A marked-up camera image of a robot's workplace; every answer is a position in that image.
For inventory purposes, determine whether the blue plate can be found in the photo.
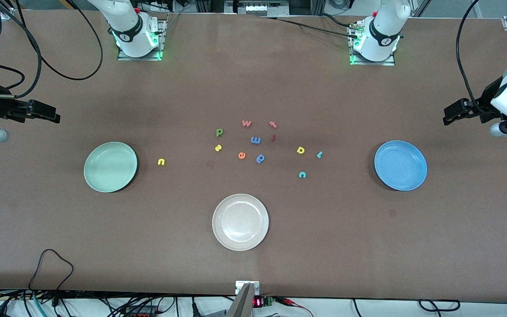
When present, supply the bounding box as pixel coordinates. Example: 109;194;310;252
374;140;428;192

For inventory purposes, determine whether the green plate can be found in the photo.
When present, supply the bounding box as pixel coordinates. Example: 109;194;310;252
84;141;138;193

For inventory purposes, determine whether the white plate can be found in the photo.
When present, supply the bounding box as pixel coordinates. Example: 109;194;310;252
212;194;269;252

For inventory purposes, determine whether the red clip lead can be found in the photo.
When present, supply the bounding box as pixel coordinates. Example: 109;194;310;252
276;297;313;317

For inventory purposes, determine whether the grey metal bar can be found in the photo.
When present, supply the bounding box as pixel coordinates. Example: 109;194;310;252
226;283;255;317

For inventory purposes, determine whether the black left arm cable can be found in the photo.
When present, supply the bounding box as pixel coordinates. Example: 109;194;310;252
456;0;500;116

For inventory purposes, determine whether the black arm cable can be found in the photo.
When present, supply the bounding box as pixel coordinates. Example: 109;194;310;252
456;0;500;116
0;0;103;100

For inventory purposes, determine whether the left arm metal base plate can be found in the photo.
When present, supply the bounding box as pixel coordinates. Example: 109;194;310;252
348;20;397;66

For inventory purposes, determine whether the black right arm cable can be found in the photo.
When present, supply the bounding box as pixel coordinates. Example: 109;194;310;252
0;0;103;100

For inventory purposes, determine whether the thin black looped cable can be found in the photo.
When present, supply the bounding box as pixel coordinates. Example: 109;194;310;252
28;249;74;293

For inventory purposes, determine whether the black cable across table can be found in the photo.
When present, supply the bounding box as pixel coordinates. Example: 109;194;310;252
260;13;360;40

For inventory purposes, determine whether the tangled black cable bundle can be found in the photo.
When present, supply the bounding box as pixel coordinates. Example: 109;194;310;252
0;288;179;317

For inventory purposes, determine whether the black coiled cable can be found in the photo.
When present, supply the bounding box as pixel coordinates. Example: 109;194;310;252
419;299;461;312

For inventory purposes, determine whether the silver metal bracket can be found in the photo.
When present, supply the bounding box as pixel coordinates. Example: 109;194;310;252
235;281;261;295

